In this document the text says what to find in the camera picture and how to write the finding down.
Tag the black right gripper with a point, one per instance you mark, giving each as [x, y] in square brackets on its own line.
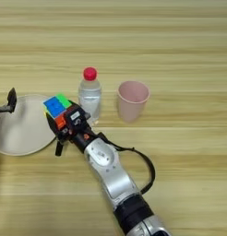
[78, 138]

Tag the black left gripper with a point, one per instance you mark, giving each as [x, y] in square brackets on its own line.
[1, 109]

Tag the multicoloured puzzle cube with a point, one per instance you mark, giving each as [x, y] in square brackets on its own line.
[56, 106]

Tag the clear red-capped water bottle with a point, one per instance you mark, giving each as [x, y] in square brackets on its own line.
[89, 95]

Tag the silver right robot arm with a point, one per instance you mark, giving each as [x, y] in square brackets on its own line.
[115, 175]

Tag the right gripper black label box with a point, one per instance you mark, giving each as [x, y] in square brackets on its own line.
[76, 118]

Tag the cream round plate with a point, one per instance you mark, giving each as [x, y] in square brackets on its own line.
[23, 129]

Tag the black marker pen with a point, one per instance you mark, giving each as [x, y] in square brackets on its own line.
[59, 149]

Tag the pink plastic cup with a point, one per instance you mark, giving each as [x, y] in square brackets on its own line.
[132, 101]

